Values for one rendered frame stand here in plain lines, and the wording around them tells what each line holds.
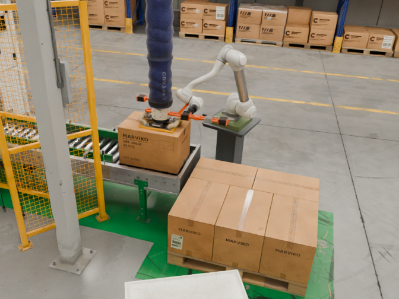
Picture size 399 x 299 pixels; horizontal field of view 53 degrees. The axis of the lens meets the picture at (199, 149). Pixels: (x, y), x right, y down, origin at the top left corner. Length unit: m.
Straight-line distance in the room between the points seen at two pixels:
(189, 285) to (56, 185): 1.51
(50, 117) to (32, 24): 0.62
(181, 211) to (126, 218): 0.95
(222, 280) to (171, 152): 1.79
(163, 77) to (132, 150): 0.79
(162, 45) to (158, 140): 0.85
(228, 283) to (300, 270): 1.31
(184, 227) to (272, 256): 0.74
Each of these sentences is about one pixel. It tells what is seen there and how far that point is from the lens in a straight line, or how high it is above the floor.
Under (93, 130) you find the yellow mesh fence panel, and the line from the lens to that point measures 3.65.
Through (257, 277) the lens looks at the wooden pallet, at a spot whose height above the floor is 0.02.
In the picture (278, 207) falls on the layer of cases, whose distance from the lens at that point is 3.53.
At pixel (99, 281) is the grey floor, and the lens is 3.61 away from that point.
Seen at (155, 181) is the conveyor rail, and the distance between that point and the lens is 3.77.
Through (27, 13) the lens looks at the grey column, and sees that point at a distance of 2.78.
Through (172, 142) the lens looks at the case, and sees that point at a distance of 3.66.
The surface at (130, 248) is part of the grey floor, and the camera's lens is 3.85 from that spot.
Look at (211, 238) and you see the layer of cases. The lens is 3.35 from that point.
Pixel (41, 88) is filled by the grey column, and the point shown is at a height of 1.64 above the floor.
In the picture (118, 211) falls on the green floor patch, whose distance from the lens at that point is 4.28.
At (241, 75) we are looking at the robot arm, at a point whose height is 1.38.
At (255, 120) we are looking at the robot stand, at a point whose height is 0.75.
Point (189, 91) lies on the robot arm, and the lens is 3.97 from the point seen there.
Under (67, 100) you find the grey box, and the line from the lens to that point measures 3.02.
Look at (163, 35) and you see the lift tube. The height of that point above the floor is 1.82.
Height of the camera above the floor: 2.63
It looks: 29 degrees down
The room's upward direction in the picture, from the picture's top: 3 degrees clockwise
